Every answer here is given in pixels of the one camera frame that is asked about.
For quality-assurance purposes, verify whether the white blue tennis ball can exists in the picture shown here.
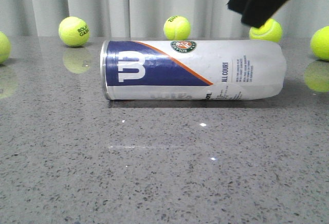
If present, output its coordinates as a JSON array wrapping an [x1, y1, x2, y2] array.
[[100, 40, 286, 100]]

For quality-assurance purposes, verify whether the Wilson tennis ball right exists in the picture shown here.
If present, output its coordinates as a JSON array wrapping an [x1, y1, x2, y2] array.
[[249, 18, 283, 43]]

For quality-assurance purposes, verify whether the far right tennis ball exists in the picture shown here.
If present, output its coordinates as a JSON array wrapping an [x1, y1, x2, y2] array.
[[310, 26, 329, 61]]

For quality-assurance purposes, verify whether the centre tennis ball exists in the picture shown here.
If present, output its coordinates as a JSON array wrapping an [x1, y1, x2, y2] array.
[[163, 15, 191, 40]]

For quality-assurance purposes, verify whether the Roland Garros tennis ball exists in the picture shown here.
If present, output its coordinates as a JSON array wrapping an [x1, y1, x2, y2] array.
[[59, 16, 90, 47]]

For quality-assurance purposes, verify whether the far left tennis ball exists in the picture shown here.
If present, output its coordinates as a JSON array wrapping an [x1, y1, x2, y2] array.
[[0, 31, 11, 64]]

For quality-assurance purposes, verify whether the grey curtain backdrop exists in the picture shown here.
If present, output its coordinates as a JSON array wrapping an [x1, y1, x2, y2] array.
[[0, 0, 329, 39]]

